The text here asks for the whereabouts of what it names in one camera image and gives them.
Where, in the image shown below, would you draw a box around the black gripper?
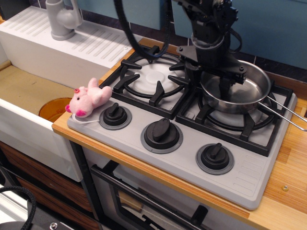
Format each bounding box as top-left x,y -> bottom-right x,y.
177,45 -> 247,101

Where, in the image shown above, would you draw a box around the stainless steel pan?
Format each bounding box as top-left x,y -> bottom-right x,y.
200,60 -> 307,132

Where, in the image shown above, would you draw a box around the pink stuffed pig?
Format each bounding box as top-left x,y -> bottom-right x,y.
65,78 -> 112,118

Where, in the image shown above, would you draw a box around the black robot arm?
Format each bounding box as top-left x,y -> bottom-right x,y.
178,0 -> 246,100

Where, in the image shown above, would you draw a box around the grey toy stove top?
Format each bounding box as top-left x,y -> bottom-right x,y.
67,53 -> 297,209

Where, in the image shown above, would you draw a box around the black middle stove knob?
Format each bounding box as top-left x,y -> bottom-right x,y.
141,118 -> 183,154

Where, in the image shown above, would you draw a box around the black stove knob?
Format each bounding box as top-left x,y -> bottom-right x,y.
141,118 -> 183,154
196,143 -> 235,175
99,103 -> 132,130

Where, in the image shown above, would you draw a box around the black right stove knob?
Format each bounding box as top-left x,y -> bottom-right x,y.
196,143 -> 235,175

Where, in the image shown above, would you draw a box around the black left stove knob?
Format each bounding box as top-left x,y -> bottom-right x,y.
99,103 -> 132,130

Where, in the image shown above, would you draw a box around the black right burner grate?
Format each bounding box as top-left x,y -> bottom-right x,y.
176,80 -> 293,157

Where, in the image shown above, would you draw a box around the black burner grate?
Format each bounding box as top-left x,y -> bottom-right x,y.
176,80 -> 293,157
100,52 -> 197,119

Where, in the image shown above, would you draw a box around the black left burner grate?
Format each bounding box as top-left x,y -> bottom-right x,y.
100,52 -> 197,119

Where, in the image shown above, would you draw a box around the grey toy faucet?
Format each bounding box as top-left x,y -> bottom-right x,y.
46,0 -> 83,41

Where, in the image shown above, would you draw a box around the orange plastic bowl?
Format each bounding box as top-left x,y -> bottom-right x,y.
38,97 -> 71,122

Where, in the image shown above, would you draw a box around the white oven door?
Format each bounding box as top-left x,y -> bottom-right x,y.
83,148 -> 253,230

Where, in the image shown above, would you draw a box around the white sink unit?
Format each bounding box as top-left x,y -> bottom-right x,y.
0,6 -> 131,182

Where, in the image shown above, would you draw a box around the wooden drawer front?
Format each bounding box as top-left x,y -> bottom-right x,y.
0,143 -> 101,230

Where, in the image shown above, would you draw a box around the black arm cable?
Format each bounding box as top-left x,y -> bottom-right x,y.
113,0 -> 174,60

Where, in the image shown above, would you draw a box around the black oven door handle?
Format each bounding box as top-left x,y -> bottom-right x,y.
90,160 -> 208,230

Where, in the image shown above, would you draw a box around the black braided cable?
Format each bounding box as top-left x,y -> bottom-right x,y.
0,184 -> 36,230

